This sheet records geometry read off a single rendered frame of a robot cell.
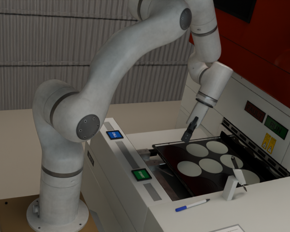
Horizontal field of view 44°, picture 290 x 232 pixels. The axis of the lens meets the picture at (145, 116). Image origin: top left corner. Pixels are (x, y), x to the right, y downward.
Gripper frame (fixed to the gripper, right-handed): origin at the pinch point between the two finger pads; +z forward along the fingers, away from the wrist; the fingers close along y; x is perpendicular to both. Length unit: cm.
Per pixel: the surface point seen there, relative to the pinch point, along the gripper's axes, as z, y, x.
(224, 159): 3.7, -13.3, 18.9
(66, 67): 27, -176, -126
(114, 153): 15.5, 13.6, -21.0
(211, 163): 6.5, -8.2, 14.1
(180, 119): 5, -65, -7
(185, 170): 11.8, 1.1, 5.8
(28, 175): 95, -91, -87
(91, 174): 36.0, -7.2, -29.3
